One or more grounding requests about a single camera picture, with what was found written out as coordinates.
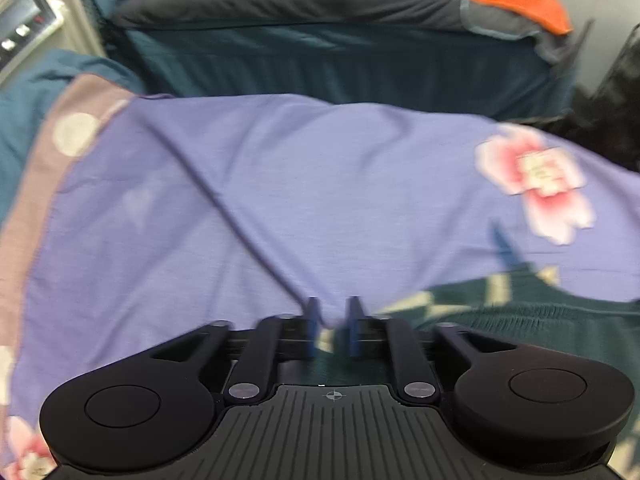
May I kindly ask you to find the white bedside cabinet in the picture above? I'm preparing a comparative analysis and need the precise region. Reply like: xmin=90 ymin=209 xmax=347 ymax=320
xmin=1 ymin=0 xmax=105 ymax=87

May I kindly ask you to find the white bedside control panel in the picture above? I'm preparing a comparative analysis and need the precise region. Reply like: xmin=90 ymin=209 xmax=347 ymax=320
xmin=1 ymin=0 xmax=64 ymax=79

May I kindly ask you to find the purple floral bed sheet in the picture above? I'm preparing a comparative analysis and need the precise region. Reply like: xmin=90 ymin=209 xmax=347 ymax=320
xmin=1 ymin=73 xmax=639 ymax=479

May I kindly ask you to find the green cream checkered sweater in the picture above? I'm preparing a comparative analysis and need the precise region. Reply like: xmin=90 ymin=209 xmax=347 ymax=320
xmin=278 ymin=263 xmax=640 ymax=396

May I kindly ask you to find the teal blue duvet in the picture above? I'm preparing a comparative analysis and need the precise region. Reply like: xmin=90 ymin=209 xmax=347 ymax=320
xmin=1 ymin=0 xmax=578 ymax=210

